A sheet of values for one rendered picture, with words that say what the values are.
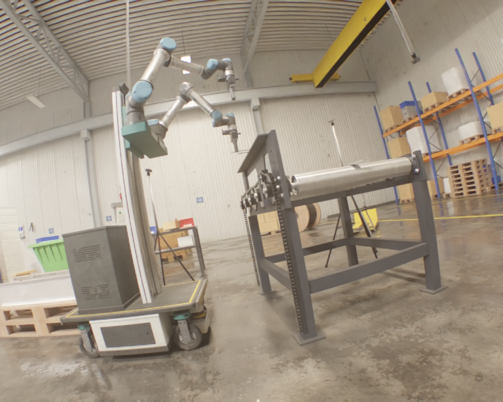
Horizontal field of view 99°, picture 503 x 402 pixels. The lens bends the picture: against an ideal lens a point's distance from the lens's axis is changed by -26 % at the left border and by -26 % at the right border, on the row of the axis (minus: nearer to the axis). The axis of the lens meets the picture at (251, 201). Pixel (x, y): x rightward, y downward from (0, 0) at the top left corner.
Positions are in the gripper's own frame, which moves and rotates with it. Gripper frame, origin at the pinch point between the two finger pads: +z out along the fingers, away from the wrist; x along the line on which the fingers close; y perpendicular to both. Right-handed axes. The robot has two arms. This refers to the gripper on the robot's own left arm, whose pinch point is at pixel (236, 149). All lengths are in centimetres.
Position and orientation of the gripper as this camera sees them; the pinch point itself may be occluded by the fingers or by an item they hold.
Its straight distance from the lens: 236.2
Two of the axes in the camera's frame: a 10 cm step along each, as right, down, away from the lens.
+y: 9.7, -1.8, 1.6
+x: -1.4, 0.8, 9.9
